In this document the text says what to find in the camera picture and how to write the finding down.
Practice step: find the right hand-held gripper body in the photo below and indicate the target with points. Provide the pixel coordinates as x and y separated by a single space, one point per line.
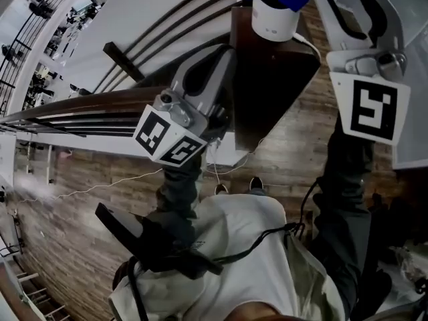
371 109

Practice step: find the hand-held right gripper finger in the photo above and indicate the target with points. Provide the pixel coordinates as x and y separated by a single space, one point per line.
326 22
394 12

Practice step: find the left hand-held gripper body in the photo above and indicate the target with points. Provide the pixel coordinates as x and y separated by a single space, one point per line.
167 139

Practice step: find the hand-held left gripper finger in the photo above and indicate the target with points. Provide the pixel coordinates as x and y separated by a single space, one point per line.
182 79
222 82

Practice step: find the person's right forearm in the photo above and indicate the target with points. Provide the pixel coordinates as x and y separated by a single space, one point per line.
347 186

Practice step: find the person's left forearm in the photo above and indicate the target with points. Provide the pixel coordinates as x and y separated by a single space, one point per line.
180 192

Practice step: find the dark wooden corner shelf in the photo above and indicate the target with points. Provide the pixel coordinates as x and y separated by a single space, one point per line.
267 89

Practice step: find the black curved railing bars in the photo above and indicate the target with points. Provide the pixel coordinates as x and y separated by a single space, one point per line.
174 25

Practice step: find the person's left shoe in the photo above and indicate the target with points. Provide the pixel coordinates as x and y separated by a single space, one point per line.
221 189

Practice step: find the person's shoe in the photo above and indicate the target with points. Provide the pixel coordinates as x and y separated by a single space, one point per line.
221 189
256 183

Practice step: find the dark wooden handrail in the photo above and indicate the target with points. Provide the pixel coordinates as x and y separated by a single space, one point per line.
83 104

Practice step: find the black flat device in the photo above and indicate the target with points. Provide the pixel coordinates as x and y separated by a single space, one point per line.
133 232

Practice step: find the person's right shoe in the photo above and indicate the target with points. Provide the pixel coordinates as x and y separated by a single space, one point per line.
256 183

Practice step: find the black bag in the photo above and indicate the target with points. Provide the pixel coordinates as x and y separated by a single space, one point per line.
401 219

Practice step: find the person's torso in white shirt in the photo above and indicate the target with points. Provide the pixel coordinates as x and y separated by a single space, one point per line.
234 246

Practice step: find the crumpled clear plastic sheet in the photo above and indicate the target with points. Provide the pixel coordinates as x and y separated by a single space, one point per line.
404 266

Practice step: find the black metal railing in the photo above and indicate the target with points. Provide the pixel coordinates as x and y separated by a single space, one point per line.
20 35

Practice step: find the olive vest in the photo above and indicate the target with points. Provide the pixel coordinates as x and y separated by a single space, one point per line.
311 279

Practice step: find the white wooden rack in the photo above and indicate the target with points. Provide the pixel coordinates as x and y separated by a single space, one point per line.
33 293

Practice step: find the dark wooden post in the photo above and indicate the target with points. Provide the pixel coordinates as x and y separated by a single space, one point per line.
123 60

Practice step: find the white metal frame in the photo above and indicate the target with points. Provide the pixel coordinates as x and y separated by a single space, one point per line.
30 162

